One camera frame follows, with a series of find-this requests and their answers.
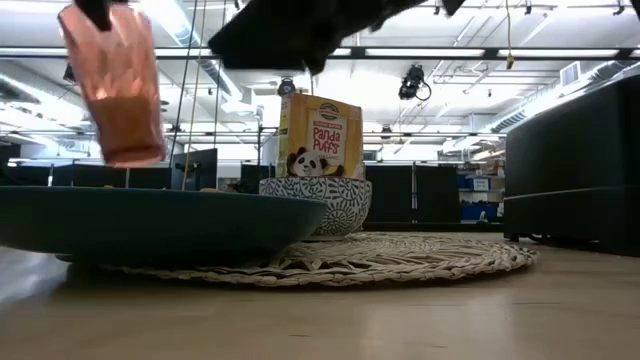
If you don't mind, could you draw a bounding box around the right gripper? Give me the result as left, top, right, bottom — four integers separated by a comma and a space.
207, 0, 426, 76

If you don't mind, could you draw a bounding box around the black room divider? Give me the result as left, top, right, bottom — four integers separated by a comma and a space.
364, 163, 462, 225

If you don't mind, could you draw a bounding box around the dark office partition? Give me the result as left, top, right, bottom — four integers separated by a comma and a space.
0, 143, 219, 192

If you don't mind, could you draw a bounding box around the Panda Puffs cereal box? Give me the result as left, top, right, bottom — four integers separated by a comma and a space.
277, 93, 365, 181

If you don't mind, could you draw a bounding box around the black hanging cable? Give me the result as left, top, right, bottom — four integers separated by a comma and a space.
168, 0, 200, 167

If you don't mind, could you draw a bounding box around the patterned ceramic bowl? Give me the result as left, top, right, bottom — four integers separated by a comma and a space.
258, 177, 374, 237

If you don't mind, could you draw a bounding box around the black rig frame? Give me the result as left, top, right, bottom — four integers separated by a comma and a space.
0, 46, 640, 61

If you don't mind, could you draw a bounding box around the teal plate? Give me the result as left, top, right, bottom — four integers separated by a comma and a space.
0, 185, 329, 267

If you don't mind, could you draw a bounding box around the black toaster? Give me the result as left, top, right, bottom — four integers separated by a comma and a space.
503, 74, 640, 257

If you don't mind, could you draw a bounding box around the round woven placemat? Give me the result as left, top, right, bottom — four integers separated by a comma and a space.
102, 232, 540, 289

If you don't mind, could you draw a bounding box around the orange plastic tumbler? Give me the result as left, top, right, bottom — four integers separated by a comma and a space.
57, 2, 167, 169

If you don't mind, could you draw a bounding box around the blue storage shelf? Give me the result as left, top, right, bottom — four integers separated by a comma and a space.
457, 172, 505, 224

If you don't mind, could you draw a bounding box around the black overhead camera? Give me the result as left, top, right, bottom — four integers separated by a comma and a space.
398, 64, 432, 101

